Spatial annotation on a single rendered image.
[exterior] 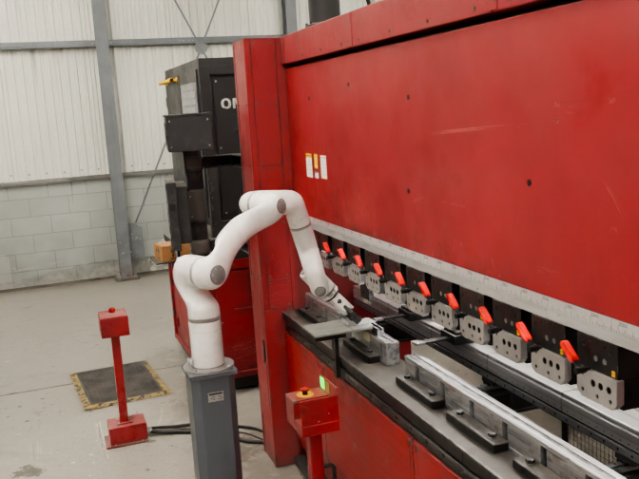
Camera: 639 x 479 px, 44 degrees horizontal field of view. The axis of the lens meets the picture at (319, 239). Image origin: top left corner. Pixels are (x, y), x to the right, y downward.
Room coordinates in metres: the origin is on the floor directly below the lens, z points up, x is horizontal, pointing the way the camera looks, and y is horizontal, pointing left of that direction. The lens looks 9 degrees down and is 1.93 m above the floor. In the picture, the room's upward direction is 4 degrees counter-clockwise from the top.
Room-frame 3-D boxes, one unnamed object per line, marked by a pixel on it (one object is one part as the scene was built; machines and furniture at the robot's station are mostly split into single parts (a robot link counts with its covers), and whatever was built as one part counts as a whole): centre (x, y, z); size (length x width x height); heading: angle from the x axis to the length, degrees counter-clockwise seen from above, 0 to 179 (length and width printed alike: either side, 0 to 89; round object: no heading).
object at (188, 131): (4.39, 0.69, 1.53); 0.51 x 0.25 x 0.85; 11
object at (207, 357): (2.86, 0.45, 1.09); 0.19 x 0.19 x 0.18
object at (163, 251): (5.29, 1.01, 1.04); 0.30 x 0.26 x 0.12; 20
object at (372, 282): (3.19, -0.24, 1.26); 0.15 x 0.09 x 0.17; 19
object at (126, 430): (4.60, 1.26, 0.41); 0.25 x 0.20 x 0.83; 109
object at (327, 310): (3.87, -0.01, 0.92); 0.50 x 0.06 x 0.10; 19
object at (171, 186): (4.32, 0.76, 1.42); 0.45 x 0.12 x 0.36; 11
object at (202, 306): (2.88, 0.47, 1.30); 0.19 x 0.12 x 0.24; 45
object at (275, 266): (4.33, -0.04, 1.15); 0.85 x 0.25 x 2.30; 109
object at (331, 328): (3.31, -0.05, 1.00); 0.26 x 0.18 x 0.01; 109
